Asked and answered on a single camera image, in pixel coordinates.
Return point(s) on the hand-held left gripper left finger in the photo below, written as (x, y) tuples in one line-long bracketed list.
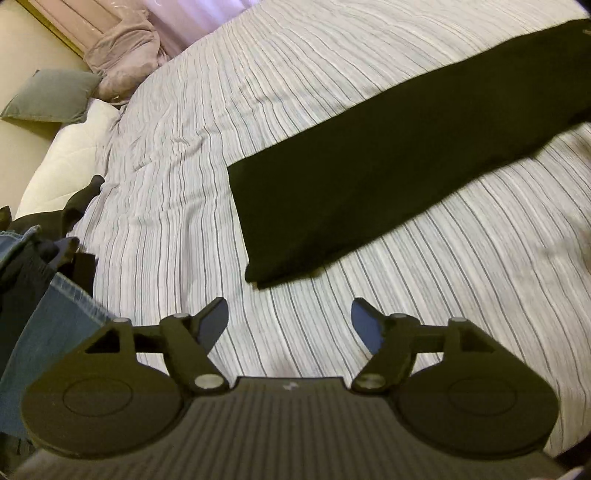
[(214, 323)]

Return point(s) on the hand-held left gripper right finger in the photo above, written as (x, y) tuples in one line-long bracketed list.
[(367, 324)]

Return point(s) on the black pants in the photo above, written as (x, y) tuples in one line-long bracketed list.
[(369, 175)]

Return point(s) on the striped white bed sheet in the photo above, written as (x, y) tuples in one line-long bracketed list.
[(184, 207)]

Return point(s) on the blue jeans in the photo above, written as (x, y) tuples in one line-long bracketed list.
[(51, 323)]

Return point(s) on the black garment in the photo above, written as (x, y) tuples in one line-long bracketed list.
[(27, 286)]

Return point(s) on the white pillow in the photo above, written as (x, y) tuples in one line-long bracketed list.
[(69, 152)]

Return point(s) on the grey green cushion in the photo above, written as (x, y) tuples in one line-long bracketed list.
[(51, 97)]

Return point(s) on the crumpled pink blanket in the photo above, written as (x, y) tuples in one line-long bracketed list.
[(129, 50)]

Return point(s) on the pale pink curtain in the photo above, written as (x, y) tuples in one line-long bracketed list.
[(184, 18)]

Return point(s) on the gold framed pink panel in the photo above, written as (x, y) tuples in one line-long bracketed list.
[(74, 16)]

